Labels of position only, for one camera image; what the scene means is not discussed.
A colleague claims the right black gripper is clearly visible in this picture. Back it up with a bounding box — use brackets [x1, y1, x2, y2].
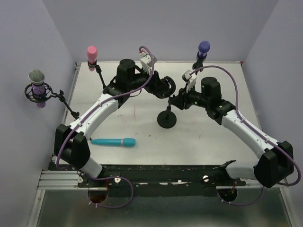
[170, 83, 209, 111]

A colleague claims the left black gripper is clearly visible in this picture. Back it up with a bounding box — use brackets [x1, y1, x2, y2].
[128, 65, 169, 96]

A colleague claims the black shock-mount round-base stand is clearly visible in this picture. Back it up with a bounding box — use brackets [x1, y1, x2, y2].
[157, 75, 177, 129]

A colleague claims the black round-base stand back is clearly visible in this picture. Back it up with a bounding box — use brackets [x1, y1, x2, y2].
[192, 55, 206, 70]

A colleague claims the dark purple microphone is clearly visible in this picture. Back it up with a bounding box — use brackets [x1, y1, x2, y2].
[197, 40, 210, 60]

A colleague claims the teal microphone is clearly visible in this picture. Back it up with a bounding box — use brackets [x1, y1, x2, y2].
[90, 138, 136, 147]

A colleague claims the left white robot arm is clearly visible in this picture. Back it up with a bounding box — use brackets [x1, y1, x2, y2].
[54, 55, 169, 187]

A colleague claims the black round-base stand left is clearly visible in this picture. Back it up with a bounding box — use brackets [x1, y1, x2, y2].
[87, 61, 106, 89]

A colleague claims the pink microphone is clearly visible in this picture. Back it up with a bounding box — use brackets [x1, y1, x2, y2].
[87, 46, 98, 71]

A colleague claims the silver purple glitter microphone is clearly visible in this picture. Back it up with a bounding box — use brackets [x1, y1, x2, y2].
[28, 69, 45, 108]

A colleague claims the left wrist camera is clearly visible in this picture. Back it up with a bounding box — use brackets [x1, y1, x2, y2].
[140, 52, 157, 75]

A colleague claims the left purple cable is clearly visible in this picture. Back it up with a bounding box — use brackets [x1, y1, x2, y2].
[56, 45, 152, 209]

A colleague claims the purple cable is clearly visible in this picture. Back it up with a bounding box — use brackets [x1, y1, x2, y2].
[190, 65, 300, 205]
[56, 45, 152, 209]

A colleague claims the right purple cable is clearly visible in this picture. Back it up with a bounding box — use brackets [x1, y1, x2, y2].
[190, 65, 300, 205]

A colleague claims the black mounting base rail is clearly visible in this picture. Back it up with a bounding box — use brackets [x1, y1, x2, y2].
[48, 163, 251, 197]

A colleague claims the black tripod shock-mount stand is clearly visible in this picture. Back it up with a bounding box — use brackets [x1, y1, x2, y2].
[24, 83, 80, 120]

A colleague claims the aluminium extrusion rail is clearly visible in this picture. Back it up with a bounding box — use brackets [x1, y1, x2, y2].
[37, 171, 107, 191]

